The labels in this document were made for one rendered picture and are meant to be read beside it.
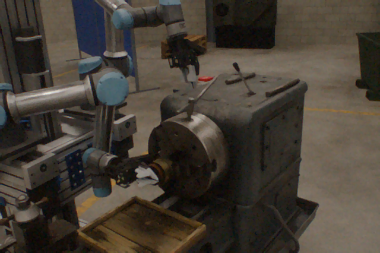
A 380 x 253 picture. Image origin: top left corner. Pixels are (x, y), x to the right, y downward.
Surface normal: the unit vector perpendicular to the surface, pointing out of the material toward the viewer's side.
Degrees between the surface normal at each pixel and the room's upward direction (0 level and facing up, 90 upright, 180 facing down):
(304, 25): 90
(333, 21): 90
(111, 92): 90
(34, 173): 90
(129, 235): 0
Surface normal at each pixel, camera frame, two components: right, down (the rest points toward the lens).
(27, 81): -0.51, 0.32
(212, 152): 0.71, -0.18
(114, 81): 0.40, 0.29
